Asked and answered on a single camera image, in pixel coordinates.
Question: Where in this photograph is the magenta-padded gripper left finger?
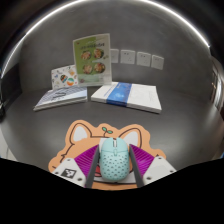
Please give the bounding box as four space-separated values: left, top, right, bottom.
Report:
52 144 101 189

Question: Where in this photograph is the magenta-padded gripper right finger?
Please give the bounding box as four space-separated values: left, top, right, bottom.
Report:
128 144 177 188

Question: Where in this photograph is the mint green computer mouse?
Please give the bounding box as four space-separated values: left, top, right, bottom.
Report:
99 137 131 183

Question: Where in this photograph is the orange dog-shaped mouse pad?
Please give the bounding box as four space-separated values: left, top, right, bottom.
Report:
48 120 167 191

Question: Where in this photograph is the grey patterned thin book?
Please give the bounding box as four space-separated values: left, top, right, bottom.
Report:
32 86 89 112

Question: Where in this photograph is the white book with blue band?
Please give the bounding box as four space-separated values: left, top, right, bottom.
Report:
90 81 163 115

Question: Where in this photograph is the small white sticker card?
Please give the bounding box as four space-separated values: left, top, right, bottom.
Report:
50 64 79 90

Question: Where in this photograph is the green menu stand sign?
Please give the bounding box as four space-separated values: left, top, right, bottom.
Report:
72 32 113 88

